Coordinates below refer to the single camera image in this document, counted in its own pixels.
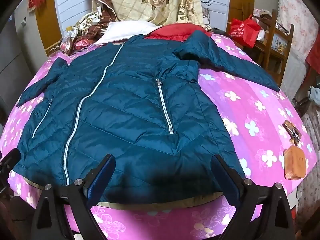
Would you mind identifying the dark teal down jacket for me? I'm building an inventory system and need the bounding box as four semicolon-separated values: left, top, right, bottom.
14;30;279;204

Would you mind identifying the orange leather pouch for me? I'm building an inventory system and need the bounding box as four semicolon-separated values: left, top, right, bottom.
283;146;306;180

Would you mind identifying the pink floral bed sheet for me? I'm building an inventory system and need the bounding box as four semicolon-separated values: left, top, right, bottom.
0;32;318;240

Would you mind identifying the brown snack packet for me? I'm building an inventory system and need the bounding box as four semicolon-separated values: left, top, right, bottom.
282;120;302;146

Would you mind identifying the grey refrigerator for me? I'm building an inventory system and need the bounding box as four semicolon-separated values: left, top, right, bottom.
0;16;32;114

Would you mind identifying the clear plastic bag with red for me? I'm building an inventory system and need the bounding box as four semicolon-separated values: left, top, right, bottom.
60;27;95;55

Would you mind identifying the wooden chair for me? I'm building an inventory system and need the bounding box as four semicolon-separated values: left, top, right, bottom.
252;10;295;86

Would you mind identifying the white pillow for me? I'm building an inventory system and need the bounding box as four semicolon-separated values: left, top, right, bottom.
94;20;162;46

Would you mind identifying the red shopping bag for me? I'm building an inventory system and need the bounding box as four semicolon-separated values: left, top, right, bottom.
228;15;261;48

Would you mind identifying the red cushion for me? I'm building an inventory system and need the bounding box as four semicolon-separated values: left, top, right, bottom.
145;23;212;42

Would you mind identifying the pink floral curtain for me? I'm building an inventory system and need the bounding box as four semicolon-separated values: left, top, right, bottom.
278;0;319;100

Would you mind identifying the cream floral rose quilt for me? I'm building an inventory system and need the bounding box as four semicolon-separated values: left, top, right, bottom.
76;0;204;41

